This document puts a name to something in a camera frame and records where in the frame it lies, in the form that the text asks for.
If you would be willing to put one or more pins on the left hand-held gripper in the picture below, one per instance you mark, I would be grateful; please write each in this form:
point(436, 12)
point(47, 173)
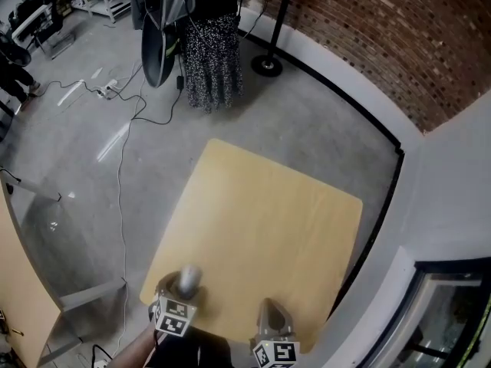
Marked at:
point(172, 314)

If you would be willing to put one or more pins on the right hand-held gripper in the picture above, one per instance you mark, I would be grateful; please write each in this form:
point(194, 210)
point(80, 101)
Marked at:
point(276, 353)

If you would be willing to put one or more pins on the grey computer mouse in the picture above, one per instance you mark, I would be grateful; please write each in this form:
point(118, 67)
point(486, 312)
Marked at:
point(190, 280)

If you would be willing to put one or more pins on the person's left forearm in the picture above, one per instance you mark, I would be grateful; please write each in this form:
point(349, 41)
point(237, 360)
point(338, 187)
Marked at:
point(134, 347)

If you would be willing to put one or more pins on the small square wooden table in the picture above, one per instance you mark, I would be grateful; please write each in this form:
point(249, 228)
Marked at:
point(261, 236)

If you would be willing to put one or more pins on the white power strip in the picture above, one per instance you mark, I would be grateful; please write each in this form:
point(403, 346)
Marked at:
point(107, 88)
point(101, 363)

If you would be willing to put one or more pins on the black oval disc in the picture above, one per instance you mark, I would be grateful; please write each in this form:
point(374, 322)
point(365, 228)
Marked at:
point(155, 56)

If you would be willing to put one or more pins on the black coat rack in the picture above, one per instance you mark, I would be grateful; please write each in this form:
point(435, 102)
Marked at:
point(274, 40)

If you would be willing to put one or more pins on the black office chair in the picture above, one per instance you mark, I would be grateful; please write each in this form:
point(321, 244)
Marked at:
point(53, 29)

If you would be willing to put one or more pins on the black window frame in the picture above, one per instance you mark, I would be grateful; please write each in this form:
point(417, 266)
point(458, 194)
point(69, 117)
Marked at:
point(422, 313)

